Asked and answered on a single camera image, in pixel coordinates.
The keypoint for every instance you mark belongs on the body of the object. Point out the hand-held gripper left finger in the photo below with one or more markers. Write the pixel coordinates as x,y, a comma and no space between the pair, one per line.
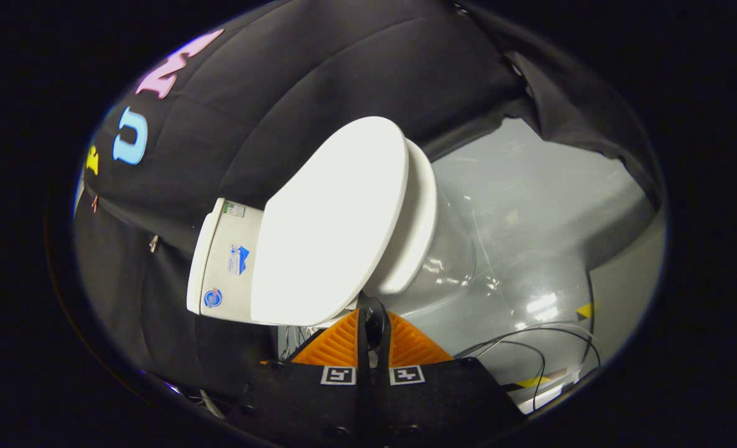
362,361

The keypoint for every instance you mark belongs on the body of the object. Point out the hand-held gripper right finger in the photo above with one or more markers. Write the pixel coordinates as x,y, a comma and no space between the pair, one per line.
383,361

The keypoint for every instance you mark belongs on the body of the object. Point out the white toilet lid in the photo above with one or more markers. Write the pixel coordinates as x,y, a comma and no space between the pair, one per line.
331,224

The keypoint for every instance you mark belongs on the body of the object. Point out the white toilet seat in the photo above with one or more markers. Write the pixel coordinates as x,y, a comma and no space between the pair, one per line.
413,218

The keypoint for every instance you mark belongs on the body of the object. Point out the white ceramic toilet body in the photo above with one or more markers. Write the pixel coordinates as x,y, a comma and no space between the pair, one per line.
225,274

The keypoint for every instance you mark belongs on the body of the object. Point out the yellow black floor tape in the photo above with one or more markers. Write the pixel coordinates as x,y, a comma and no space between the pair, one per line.
533,381

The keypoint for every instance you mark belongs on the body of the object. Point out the silver metal clip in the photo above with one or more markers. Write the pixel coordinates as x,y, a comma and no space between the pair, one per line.
154,242

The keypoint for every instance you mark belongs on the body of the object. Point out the black backdrop cloth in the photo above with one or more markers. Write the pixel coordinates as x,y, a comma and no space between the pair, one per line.
281,93

